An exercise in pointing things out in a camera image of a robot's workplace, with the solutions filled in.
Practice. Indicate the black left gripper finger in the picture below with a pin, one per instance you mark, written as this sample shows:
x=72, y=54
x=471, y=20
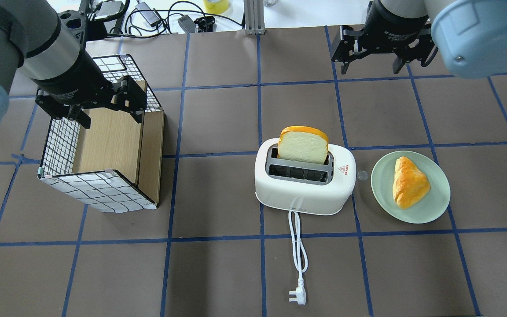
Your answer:
x=58, y=111
x=130, y=97

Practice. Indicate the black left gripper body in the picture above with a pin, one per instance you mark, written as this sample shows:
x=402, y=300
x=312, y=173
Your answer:
x=74, y=82

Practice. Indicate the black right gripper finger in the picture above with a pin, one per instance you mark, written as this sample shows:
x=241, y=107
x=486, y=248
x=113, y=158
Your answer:
x=424, y=51
x=345, y=49

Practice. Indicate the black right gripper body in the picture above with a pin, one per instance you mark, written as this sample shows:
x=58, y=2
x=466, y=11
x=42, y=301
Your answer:
x=393, y=27

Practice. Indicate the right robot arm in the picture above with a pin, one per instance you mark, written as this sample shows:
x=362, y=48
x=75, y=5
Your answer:
x=470, y=35

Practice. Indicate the white two-slot toaster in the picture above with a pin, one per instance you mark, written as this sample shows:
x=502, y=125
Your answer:
x=319, y=189

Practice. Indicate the black power adapter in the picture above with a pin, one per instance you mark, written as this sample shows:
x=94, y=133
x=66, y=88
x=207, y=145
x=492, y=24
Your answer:
x=187, y=24

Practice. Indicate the toast bread slice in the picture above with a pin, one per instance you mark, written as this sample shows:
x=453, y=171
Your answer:
x=304, y=144

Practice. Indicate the yellow tape roll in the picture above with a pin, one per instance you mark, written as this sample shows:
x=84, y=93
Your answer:
x=216, y=7

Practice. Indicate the orange triangular pastry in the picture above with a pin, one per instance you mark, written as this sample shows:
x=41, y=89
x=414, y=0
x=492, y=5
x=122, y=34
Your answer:
x=410, y=185

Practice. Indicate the light green plate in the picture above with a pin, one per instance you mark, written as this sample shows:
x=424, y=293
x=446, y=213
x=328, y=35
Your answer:
x=431, y=207

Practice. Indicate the aluminium frame post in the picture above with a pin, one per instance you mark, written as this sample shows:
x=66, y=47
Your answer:
x=254, y=17

